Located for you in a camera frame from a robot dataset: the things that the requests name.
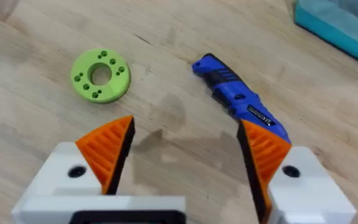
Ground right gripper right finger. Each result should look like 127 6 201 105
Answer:
236 118 357 224

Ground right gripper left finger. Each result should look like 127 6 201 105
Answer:
26 114 136 197

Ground blue electric screwdriver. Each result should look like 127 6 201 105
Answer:
191 52 292 145

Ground green disc with holes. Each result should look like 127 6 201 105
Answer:
70 48 132 104

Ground teal plastic tub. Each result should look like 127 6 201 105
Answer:
293 0 358 71

